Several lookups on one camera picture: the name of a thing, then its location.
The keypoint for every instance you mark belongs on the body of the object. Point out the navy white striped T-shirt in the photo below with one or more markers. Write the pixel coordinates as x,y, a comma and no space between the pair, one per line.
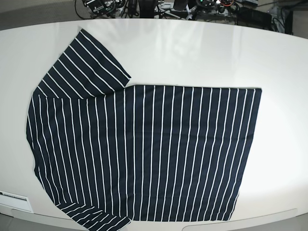
107,153

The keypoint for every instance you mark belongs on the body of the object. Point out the white power strip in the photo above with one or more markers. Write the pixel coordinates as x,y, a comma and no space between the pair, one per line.
204,10

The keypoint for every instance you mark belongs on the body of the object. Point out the white label sticker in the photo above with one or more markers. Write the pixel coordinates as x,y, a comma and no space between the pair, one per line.
15,201

